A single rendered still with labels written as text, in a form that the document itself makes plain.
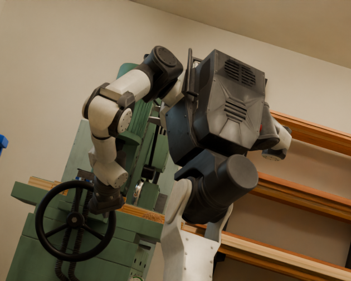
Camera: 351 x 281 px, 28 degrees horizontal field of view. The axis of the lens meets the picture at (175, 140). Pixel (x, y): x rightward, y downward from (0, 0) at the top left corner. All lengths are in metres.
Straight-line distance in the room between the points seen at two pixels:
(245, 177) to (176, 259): 0.31
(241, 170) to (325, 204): 3.00
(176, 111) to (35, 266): 0.87
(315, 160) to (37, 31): 2.35
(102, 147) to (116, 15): 3.52
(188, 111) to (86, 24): 3.43
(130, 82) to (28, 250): 0.91
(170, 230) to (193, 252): 0.10
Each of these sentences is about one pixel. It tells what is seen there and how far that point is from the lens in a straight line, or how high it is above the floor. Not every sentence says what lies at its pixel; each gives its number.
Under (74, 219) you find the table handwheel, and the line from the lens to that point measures 2.50.
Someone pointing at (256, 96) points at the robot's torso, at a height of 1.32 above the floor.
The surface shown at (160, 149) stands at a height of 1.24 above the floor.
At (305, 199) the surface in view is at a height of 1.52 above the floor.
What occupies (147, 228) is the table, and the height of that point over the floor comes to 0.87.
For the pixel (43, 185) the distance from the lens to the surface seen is 2.92.
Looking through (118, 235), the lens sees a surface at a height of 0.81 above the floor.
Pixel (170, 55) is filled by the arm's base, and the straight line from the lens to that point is 2.23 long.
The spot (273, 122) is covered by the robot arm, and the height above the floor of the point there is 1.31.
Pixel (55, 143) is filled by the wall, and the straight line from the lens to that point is 5.30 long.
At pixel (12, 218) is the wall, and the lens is 5.26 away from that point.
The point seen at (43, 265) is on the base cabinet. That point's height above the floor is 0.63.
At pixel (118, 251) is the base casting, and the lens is 2.67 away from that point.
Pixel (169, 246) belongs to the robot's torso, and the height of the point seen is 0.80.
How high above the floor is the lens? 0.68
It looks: 11 degrees up
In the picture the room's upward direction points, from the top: 17 degrees clockwise
